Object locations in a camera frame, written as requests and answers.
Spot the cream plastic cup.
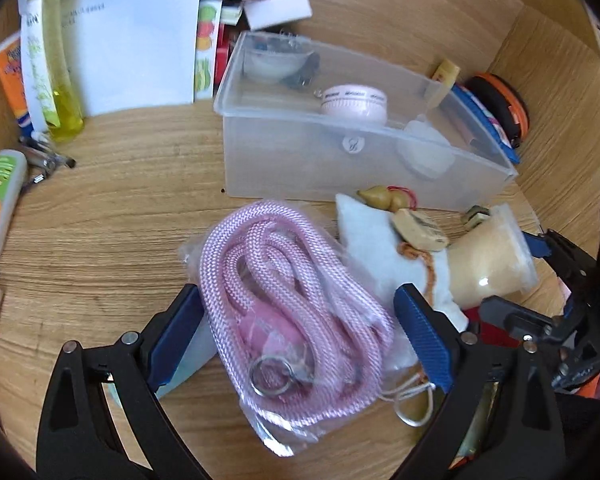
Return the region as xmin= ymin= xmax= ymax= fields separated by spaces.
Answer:
xmin=446 ymin=205 xmax=539 ymax=310

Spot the pink rope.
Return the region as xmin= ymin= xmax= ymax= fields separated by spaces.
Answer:
xmin=179 ymin=199 xmax=406 ymax=458

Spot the beige rectangular eraser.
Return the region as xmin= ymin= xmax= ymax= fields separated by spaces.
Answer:
xmin=391 ymin=208 xmax=449 ymax=252

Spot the blue zipper pencil pouch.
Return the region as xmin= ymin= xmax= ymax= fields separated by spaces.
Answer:
xmin=452 ymin=84 xmax=520 ymax=165

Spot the wooden gourd charm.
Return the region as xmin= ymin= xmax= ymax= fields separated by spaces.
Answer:
xmin=356 ymin=185 xmax=418 ymax=212

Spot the black orange round case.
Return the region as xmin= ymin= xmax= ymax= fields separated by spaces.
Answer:
xmin=465 ymin=73 xmax=530 ymax=148

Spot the white round lid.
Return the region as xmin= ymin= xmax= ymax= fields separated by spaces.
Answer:
xmin=396 ymin=118 xmax=455 ymax=180

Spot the small yellow sunscreen bottle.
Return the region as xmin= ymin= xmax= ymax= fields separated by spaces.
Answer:
xmin=424 ymin=58 xmax=460 ymax=110

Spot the pink round mini fan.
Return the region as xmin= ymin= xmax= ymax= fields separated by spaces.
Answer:
xmin=321 ymin=84 xmax=388 ymax=125

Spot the metal pens bundle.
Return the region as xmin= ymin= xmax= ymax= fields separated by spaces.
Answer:
xmin=18 ymin=131 xmax=76 ymax=195

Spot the clear plastic storage bin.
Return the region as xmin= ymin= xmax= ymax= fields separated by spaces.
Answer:
xmin=214 ymin=32 xmax=517 ymax=211

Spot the yellow green spray bottle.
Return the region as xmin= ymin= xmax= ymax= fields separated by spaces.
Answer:
xmin=18 ymin=0 xmax=83 ymax=144

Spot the small clear bowl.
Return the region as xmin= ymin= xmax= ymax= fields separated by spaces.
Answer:
xmin=242 ymin=42 xmax=313 ymax=84

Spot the orange tube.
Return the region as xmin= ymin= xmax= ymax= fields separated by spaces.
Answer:
xmin=0 ymin=32 xmax=33 ymax=136

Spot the large white paper sheet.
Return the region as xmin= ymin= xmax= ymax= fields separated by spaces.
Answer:
xmin=60 ymin=0 xmax=199 ymax=117

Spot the fruit pattern sticker card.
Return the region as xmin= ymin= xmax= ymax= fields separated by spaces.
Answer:
xmin=194 ymin=0 xmax=222 ymax=102

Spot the white drawstring cloth pouch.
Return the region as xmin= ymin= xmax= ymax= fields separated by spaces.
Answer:
xmin=336 ymin=194 xmax=468 ymax=332

